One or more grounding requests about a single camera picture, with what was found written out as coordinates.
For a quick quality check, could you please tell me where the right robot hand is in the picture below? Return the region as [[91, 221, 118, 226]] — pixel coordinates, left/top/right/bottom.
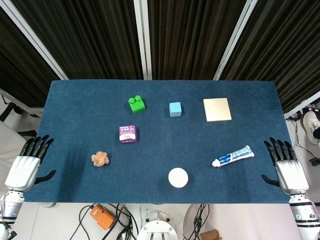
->
[[261, 136, 310, 196]]

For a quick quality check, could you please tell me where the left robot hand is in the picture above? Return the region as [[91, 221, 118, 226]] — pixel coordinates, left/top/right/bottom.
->
[[4, 134, 57, 193]]

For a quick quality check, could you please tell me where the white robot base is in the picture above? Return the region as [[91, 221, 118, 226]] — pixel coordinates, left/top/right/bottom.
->
[[136, 203, 180, 240]]

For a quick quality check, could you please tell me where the blue white toothpaste tube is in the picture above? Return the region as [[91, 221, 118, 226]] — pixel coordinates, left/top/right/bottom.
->
[[211, 145, 256, 168]]

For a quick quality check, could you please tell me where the white sneaker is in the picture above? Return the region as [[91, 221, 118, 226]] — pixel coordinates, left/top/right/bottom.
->
[[302, 111, 320, 145]]

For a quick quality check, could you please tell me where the wooden burr puzzle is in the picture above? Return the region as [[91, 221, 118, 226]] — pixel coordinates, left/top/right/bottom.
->
[[90, 150, 111, 168]]

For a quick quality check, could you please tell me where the orange device box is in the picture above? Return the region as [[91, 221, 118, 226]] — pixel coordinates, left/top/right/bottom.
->
[[89, 204, 115, 231]]

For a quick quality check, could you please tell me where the beige square wooden board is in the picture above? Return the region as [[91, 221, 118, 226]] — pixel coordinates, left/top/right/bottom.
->
[[202, 97, 233, 123]]

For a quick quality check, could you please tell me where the brown cardboard box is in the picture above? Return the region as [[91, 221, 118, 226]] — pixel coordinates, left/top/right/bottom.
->
[[199, 229, 223, 240]]

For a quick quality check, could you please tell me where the purple card box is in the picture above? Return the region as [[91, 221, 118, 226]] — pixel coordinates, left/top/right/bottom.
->
[[118, 124, 140, 145]]

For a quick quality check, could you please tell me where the white ball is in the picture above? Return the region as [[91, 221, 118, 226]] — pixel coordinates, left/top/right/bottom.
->
[[167, 167, 189, 189]]

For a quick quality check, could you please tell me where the green building block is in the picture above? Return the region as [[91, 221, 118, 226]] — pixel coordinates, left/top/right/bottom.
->
[[127, 95, 147, 116]]

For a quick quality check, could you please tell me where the light blue cube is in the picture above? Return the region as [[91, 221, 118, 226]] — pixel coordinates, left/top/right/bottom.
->
[[168, 101, 183, 118]]

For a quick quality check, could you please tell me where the dark blue table cloth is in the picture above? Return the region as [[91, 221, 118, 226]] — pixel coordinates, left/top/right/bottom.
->
[[23, 79, 298, 205]]

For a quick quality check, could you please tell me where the black cable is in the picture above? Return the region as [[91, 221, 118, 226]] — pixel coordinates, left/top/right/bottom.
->
[[69, 203, 140, 240]]

